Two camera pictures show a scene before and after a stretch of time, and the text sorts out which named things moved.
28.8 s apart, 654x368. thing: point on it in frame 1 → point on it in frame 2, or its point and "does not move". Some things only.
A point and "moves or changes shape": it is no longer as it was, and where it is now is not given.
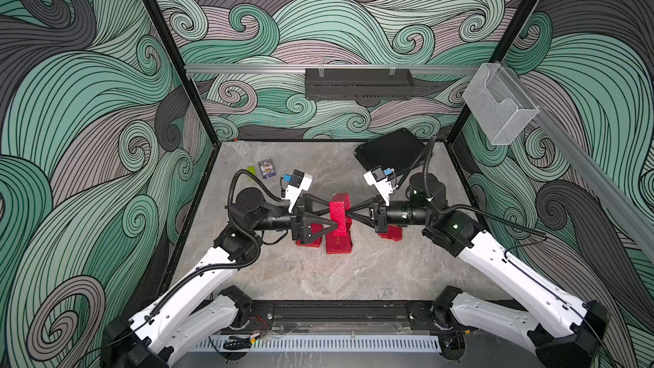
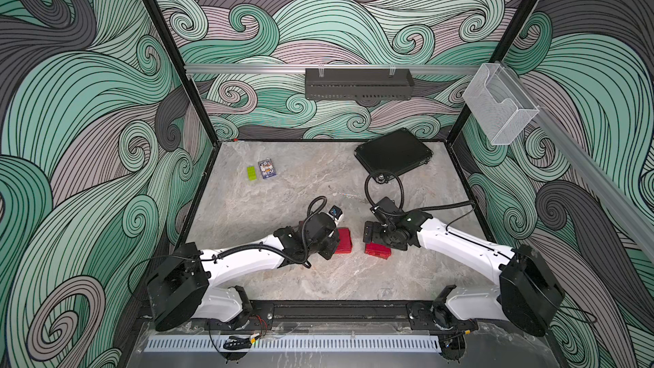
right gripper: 380,222 → 373,237
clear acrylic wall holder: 499,104 does not move
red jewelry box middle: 339,241 does not move
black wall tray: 358,83 does not move
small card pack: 266,168 does not move
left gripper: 297,224 → 331,244
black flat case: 397,151 does not move
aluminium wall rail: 243,70 does not move
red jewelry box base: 393,232 moves or changes shape
